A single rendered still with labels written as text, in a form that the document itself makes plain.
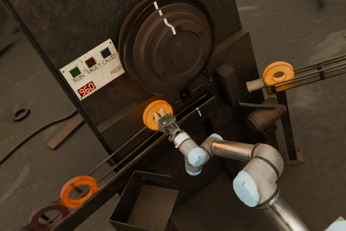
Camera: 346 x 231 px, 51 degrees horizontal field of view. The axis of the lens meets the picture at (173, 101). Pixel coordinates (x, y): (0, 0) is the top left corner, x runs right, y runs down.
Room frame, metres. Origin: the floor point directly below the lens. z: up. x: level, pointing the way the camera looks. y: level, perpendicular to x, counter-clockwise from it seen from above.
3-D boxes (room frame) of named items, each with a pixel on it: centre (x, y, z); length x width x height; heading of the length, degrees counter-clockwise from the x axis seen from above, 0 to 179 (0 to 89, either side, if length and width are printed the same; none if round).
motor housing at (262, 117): (1.41, -0.45, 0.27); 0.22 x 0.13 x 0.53; 106
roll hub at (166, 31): (1.35, -0.12, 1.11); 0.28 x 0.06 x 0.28; 106
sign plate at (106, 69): (1.46, 0.26, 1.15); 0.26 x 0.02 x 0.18; 106
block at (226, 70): (1.53, -0.31, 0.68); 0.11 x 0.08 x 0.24; 16
